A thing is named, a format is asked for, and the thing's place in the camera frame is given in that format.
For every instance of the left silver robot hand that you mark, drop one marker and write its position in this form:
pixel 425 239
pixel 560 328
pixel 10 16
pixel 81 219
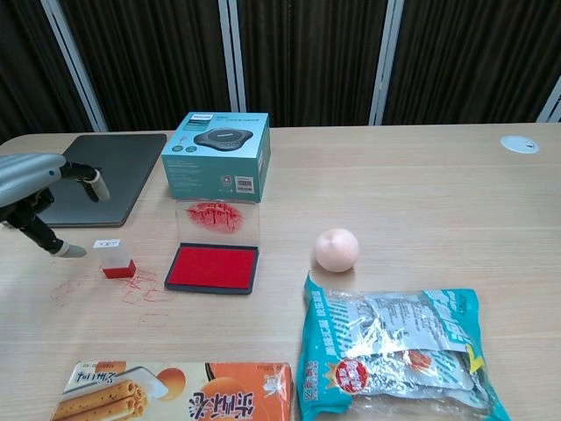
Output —
pixel 30 175

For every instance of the small red white stamp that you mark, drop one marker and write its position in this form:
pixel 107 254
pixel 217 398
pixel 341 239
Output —
pixel 115 259

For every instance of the red square tray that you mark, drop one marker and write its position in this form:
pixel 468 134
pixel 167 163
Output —
pixel 211 265

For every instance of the grey closed laptop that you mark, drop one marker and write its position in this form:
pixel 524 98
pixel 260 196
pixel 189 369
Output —
pixel 118 175

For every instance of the teal speakerphone box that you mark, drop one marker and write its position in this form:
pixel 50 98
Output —
pixel 210 171

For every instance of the orange egg roll box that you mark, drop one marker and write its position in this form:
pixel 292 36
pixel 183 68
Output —
pixel 184 394

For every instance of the pink peach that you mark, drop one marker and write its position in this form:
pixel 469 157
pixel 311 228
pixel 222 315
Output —
pixel 336 250

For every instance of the teal silver snack bag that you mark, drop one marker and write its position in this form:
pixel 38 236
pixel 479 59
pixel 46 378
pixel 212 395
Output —
pixel 394 342

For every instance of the white partition frame post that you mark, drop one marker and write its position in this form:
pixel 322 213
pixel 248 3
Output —
pixel 74 66
pixel 553 101
pixel 232 66
pixel 385 66

